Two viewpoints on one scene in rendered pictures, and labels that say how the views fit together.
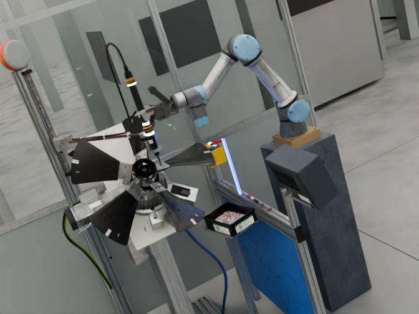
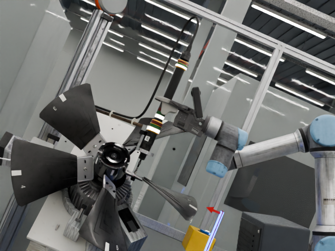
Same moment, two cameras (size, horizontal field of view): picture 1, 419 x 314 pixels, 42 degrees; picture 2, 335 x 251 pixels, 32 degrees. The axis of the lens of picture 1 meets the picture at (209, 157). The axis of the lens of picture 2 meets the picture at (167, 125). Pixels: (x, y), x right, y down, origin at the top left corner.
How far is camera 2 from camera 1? 0.97 m
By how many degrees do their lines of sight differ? 27
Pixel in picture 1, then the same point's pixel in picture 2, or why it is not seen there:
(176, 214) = (97, 221)
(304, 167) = (279, 225)
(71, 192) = not seen: hidden behind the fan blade
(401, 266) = not seen: outside the picture
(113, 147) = (112, 140)
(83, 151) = (79, 94)
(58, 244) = not seen: outside the picture
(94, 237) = (12, 222)
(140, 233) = (48, 226)
